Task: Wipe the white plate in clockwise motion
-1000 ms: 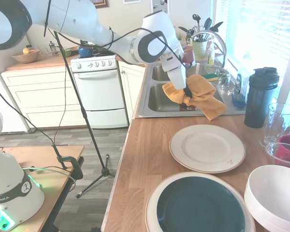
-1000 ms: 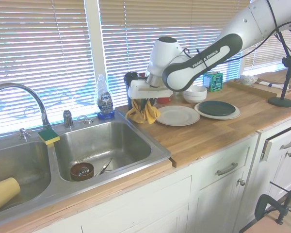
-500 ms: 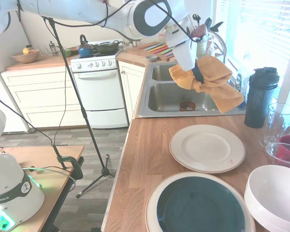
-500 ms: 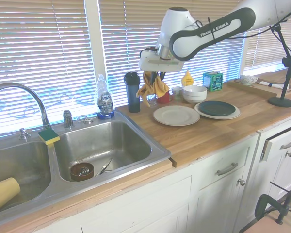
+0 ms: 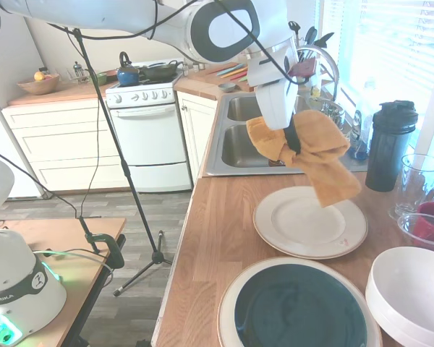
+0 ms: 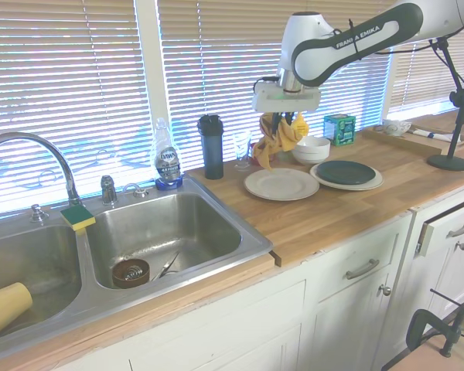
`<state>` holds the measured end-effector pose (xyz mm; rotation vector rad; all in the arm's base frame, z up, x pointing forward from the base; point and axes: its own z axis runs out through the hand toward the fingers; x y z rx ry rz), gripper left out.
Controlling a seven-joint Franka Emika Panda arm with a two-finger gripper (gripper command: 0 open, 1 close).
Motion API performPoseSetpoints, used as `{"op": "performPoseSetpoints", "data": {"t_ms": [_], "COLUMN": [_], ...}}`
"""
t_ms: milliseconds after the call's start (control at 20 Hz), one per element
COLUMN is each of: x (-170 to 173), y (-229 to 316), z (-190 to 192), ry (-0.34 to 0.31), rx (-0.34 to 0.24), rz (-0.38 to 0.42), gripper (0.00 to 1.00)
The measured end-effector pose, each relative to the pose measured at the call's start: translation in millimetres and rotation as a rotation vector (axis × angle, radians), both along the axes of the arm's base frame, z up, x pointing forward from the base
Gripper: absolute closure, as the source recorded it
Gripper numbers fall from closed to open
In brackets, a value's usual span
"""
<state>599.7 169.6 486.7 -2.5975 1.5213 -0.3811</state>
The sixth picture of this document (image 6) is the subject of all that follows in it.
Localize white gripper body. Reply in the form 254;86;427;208
251;82;322;114

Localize yellow terry cloth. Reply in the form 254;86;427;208
253;111;309;172

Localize white gold-rimmed plate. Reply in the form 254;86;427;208
309;162;384;192
243;167;321;202

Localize dark green plate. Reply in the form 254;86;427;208
316;160;377;185

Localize clear drinking glass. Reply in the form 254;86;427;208
233;130;253;172

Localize green cardboard box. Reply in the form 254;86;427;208
323;114;357;147

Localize dark shaker bottle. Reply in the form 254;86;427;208
197;114;225;181

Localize white window blind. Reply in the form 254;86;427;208
0;0;152;217
386;26;464;117
156;0;394;171

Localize patterned white bowl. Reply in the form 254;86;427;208
382;118;413;136

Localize Dawn dish soap bottle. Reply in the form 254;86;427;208
153;117;186;192

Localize wooden tray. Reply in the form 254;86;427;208
362;122;464;156

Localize white blue-banded utensil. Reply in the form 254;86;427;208
408;128;455;142

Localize stainless steel double sink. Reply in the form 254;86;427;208
0;181;275;345

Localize metal tongs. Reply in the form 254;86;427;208
151;250;182;282

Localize white open drawer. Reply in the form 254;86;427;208
416;196;464;258

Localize white kitchen cabinet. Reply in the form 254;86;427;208
53;195;464;371

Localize chrome gooseneck faucet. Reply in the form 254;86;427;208
0;131;83;206

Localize brown round bowl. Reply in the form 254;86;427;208
111;257;152;290

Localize yellow green sponge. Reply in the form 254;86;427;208
60;205;97;233

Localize black clamp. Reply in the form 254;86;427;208
404;288;464;359

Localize chrome sink knob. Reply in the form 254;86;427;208
29;203;46;224

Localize yellow plastic cup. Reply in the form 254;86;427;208
0;281;34;344

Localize white window frame post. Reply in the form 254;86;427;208
133;0;173;155

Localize chrome ring sink fitting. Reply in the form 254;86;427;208
122;182;149;199

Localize black camera stand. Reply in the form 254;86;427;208
427;36;464;172

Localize chrome faucet handle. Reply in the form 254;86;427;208
101;175;119;206

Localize metal wire whisk ball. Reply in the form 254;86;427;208
123;264;145;281

